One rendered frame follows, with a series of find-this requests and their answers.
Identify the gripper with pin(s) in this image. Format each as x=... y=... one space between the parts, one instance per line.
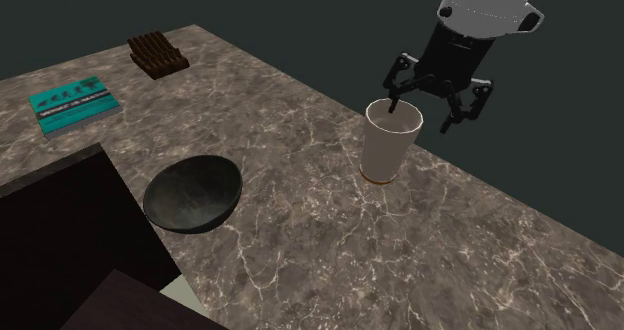
x=451 y=58

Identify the white paper cup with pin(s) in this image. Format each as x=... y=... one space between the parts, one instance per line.
x=386 y=146

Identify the black bowl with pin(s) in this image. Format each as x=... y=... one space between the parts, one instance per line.
x=192 y=195

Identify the brown ridged wooden rack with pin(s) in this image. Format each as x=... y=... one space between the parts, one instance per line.
x=157 y=55

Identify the teal book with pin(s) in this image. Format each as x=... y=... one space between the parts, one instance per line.
x=73 y=106

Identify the dark brown block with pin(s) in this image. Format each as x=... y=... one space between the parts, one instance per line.
x=141 y=309

